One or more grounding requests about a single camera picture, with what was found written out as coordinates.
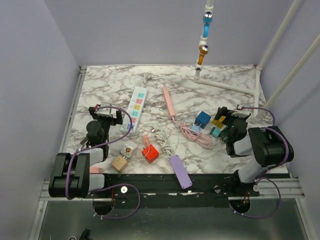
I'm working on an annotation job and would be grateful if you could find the yellow cube socket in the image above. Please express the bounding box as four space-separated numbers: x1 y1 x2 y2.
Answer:
212 115 226 129

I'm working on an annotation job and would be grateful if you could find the teal plug adapter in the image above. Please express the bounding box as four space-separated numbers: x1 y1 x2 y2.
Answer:
209 127 221 138

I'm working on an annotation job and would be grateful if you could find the blue cube socket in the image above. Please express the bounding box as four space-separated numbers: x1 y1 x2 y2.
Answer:
194 111 211 129

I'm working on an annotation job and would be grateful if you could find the white tiger cube socket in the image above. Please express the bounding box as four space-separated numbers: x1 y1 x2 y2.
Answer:
121 140 138 158

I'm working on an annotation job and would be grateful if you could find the pink power cable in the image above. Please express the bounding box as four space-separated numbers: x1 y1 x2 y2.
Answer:
172 118 213 149

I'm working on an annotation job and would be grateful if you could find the pink cube socket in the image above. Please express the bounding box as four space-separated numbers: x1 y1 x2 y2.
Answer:
89 166 104 174

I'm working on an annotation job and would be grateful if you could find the beige cube socket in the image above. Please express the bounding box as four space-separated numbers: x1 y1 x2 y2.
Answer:
111 155 128 173

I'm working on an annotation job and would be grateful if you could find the white power strip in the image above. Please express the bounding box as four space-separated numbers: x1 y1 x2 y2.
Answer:
120 74 148 135

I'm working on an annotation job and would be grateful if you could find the red cube socket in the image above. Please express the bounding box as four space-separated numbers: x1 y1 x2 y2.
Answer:
141 144 160 164

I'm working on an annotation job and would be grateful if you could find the purple USB power strip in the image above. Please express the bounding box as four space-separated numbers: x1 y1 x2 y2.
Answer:
169 155 193 189

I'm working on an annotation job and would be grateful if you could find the pink power strip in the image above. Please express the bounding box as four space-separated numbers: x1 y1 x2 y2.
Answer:
162 86 176 118

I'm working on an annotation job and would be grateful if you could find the dark green cube socket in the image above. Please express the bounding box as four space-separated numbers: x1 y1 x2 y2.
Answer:
219 127 232 143

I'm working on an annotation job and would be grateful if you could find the light blue plug adapter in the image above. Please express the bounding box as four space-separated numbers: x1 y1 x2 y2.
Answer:
191 126 201 135

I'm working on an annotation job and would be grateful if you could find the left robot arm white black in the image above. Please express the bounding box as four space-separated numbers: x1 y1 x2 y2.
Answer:
48 104 125 200

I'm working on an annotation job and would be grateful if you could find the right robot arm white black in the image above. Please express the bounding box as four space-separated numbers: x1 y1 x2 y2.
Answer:
210 105 294 196

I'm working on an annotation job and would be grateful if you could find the salmon small plug adapter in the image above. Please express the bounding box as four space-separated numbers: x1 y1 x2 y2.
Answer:
142 135 150 147

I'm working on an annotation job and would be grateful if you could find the blue orange pipe stand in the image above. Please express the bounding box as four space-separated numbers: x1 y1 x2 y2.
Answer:
195 0 215 79

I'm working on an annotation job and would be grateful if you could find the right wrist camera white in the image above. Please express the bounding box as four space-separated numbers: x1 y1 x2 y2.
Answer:
231 104 251 119

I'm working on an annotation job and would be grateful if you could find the grey metal crank handle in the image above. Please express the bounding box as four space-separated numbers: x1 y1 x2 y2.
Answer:
80 136 90 147

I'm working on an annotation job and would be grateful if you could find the white PVC pipe frame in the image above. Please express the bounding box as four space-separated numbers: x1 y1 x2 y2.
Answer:
193 0 320 123

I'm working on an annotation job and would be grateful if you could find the white coiled power cable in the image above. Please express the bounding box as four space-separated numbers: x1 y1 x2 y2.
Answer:
149 127 174 156

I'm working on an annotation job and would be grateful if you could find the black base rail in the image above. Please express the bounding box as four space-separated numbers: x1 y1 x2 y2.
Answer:
90 174 260 216

